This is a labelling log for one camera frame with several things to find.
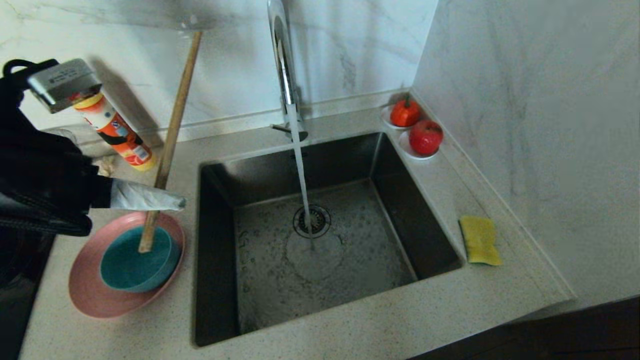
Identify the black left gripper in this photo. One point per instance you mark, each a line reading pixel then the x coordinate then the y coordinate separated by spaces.
pixel 40 160

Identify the orange detergent bottle yellow cap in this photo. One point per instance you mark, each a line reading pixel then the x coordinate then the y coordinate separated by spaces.
pixel 117 135

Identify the chrome kitchen faucet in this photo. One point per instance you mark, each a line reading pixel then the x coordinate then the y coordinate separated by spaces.
pixel 286 75

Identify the yellow sponge green backing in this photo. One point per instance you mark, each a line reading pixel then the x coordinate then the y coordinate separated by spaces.
pixel 481 242

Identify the stainless steel sink basin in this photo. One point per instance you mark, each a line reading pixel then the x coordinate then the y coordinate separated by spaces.
pixel 380 265

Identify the crumpled beige tissue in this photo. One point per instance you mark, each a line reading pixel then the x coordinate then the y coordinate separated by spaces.
pixel 105 165

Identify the teal bowl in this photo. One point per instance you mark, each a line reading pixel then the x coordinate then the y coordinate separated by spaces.
pixel 130 272

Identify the clear glass jug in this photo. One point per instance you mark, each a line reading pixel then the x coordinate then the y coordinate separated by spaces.
pixel 67 135

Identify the pink plate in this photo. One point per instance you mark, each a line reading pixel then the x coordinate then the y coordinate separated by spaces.
pixel 87 295

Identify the running water stream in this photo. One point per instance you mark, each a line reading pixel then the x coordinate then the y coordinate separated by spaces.
pixel 301 175

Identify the black stove cooktop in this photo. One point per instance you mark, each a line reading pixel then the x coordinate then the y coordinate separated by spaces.
pixel 20 300

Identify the round metal drain strainer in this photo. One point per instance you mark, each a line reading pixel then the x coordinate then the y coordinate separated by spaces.
pixel 322 222

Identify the small white dish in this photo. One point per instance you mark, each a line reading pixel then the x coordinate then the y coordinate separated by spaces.
pixel 385 118
pixel 405 149

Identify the red tomato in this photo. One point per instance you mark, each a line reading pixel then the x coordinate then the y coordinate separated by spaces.
pixel 405 113

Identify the red apple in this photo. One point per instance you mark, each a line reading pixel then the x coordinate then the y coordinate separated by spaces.
pixel 426 137

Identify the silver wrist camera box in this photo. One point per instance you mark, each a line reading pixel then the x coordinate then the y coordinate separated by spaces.
pixel 65 85

